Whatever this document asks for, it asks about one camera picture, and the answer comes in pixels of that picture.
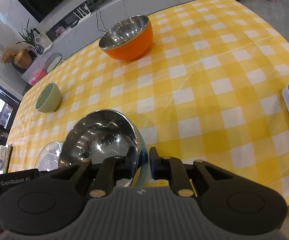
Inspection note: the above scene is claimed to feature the blue steel bowl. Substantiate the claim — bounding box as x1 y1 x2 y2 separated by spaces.
58 109 149 186

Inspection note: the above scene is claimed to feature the clear glass floral plate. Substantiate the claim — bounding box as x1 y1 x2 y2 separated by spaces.
34 141 62 171

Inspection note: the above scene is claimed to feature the blue glass vase plant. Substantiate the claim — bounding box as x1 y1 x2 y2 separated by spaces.
17 19 44 55

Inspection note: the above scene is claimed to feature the brown round vase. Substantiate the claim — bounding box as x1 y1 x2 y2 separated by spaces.
14 49 32 69

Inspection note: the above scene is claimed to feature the black power cable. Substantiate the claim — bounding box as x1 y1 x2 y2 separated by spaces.
94 3 111 34

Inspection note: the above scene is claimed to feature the green ceramic bowl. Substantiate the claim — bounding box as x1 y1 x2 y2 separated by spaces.
35 82 62 113

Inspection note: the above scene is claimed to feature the yellow checkered tablecloth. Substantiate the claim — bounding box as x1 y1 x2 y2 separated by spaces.
8 0 289 204

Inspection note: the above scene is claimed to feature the orange steel bowl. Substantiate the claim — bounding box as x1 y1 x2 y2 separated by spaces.
99 15 153 61

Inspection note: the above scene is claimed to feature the white round stool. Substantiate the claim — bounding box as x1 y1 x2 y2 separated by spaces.
44 53 63 74

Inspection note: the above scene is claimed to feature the pink plastic box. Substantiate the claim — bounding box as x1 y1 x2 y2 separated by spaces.
29 69 46 86

